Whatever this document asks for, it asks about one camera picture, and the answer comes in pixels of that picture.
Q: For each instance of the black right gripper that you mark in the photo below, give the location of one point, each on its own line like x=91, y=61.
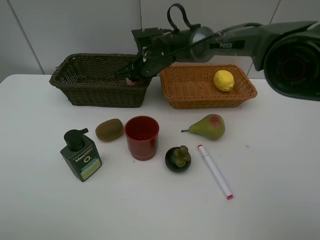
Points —
x=164, y=50

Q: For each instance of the pink bottle white cap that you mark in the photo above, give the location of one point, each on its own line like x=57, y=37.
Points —
x=133, y=83

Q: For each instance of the yellow lemon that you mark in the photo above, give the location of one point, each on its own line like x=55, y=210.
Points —
x=224, y=80

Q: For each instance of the green red pear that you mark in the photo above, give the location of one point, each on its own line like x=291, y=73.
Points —
x=211, y=127

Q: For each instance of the dark purple mangosteen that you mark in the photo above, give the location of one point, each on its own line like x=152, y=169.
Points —
x=178, y=159

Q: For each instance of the white pink marker pen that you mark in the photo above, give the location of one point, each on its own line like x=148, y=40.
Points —
x=215, y=172

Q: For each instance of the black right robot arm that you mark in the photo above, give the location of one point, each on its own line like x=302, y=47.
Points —
x=288, y=53

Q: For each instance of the dark brown wicker basket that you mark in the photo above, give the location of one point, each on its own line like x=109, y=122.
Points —
x=89, y=79

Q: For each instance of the orange wicker basket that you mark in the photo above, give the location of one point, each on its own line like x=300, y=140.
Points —
x=192, y=86

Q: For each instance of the red plastic cup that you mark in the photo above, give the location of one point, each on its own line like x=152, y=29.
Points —
x=142, y=135

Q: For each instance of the brown kiwi fruit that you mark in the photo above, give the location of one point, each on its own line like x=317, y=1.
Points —
x=109, y=130

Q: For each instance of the dark green pump bottle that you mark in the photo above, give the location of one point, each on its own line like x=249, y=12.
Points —
x=81, y=154

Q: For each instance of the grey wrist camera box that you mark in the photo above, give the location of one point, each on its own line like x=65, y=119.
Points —
x=143, y=37

